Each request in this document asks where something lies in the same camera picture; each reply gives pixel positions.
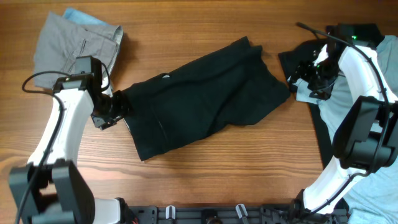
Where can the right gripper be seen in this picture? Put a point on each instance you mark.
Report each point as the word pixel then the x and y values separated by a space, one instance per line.
pixel 301 72

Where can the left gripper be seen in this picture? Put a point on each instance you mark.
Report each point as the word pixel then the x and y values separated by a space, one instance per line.
pixel 123 108

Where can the black shorts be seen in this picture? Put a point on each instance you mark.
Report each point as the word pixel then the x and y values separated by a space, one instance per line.
pixel 230 86

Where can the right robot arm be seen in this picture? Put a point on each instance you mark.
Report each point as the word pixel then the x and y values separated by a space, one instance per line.
pixel 366 140

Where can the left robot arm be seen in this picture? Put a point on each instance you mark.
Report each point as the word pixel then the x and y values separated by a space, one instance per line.
pixel 49 188

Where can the black garment under pile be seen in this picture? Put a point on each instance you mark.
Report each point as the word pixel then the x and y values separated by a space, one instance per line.
pixel 305 52

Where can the folded grey shorts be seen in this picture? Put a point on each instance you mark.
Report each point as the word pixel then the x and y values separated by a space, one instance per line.
pixel 61 41

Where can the light blue folded garment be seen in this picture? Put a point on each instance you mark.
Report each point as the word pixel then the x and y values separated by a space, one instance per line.
pixel 80 17

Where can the light teal t-shirt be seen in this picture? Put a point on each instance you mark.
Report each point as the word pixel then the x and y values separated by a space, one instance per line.
pixel 334 110

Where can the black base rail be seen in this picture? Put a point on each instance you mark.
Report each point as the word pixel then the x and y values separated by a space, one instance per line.
pixel 266 214

